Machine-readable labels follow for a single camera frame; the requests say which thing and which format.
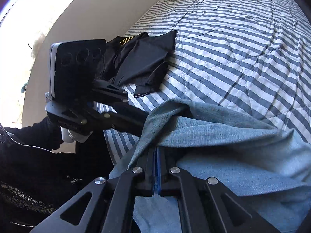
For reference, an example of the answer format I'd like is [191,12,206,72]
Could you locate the light blue denim jeans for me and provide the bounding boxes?
[110,99,310,232]

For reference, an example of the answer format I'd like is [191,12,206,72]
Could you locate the black sleeved left forearm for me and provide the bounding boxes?
[5,117,63,151]

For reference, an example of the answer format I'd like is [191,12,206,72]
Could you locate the white gloved left hand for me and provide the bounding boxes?
[61,127,92,144]

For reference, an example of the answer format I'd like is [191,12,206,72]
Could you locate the black garment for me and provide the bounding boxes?
[98,30,178,98]

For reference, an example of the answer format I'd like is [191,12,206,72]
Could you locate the blue white striped bedspread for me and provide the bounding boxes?
[93,0,311,168]

